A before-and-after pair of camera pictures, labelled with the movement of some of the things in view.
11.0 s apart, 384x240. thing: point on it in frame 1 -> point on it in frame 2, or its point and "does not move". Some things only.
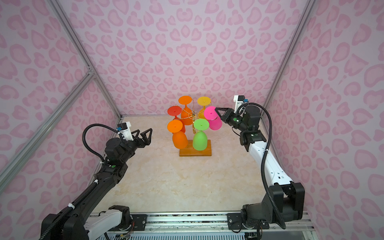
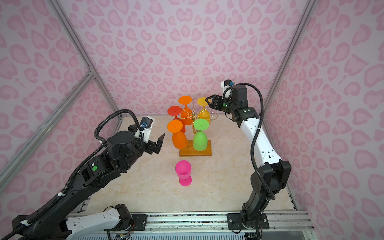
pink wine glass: [215, 122] -> [183, 169]
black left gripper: [146, 142] -> [152, 145]
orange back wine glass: [186, 113] does not move
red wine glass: [175, 111] does not move
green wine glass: [200, 139] does not move
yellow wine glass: [203, 101] does not move
